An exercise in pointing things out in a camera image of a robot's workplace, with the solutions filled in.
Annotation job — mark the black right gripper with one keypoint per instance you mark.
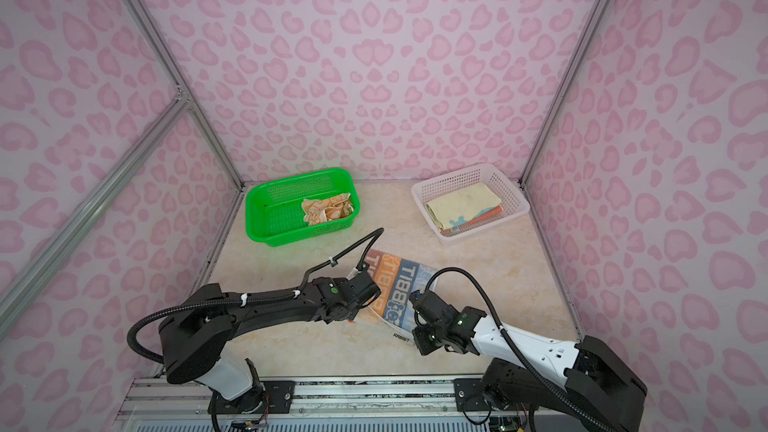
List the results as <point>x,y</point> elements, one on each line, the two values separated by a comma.
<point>415,335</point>

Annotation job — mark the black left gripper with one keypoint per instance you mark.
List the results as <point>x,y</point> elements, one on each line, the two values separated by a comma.
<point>342,286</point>

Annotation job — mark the orange blue lettered towel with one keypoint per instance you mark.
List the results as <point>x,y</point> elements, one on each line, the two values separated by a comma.
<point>397,278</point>

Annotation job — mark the peach patterned towel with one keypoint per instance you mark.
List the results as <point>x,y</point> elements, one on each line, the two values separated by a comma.
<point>320,211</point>

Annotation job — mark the pale yellow teal towel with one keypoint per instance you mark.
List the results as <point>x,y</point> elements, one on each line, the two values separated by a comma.
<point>461,205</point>

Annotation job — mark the red brown bear towel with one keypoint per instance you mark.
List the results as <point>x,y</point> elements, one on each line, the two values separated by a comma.
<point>491,214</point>

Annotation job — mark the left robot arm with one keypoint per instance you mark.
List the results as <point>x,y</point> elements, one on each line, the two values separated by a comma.
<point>193,338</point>

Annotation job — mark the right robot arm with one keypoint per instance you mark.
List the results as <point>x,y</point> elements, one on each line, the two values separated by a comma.
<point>586,380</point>

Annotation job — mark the green plastic basket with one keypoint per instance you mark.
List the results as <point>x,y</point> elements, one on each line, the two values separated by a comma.
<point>274,213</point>

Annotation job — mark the white plastic basket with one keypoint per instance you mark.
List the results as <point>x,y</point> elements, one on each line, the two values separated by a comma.
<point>513,202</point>

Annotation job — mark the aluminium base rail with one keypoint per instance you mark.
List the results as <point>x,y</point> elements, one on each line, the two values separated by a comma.
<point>363,403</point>

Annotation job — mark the aluminium diagonal frame bar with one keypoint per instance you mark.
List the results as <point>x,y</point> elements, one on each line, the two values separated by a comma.
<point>38,273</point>

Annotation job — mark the aluminium frame post left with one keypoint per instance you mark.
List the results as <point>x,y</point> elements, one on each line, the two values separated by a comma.
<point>162,51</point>

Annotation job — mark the aluminium frame post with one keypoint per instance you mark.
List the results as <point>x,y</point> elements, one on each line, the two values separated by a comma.
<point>162,51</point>
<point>585,41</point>

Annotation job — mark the aluminium frame post right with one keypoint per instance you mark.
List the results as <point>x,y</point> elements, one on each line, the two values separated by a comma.
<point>585,41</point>

